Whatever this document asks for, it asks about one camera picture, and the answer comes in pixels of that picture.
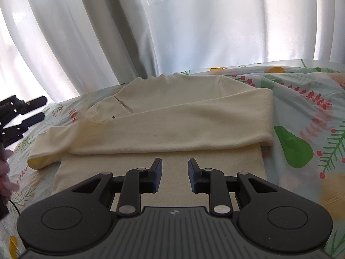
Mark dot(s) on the floral fruit-print bed sheet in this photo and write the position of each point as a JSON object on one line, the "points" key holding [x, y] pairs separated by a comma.
{"points": [[296, 108]]}

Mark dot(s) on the cream knit sweater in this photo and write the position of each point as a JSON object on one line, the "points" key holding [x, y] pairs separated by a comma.
{"points": [[161, 118]]}

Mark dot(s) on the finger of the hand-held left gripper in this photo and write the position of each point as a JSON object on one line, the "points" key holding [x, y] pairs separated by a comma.
{"points": [[32, 104], [24, 125]]}

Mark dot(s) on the person's left forearm purple sleeve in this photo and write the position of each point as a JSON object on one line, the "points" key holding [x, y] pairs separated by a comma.
{"points": [[6, 178]]}

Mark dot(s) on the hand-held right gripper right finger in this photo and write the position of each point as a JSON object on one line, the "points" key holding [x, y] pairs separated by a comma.
{"points": [[192, 175]]}

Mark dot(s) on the white sheer curtain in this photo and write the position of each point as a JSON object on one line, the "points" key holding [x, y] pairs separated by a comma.
{"points": [[188, 19]]}

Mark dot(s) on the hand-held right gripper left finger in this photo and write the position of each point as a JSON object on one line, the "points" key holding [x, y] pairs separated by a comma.
{"points": [[157, 175]]}

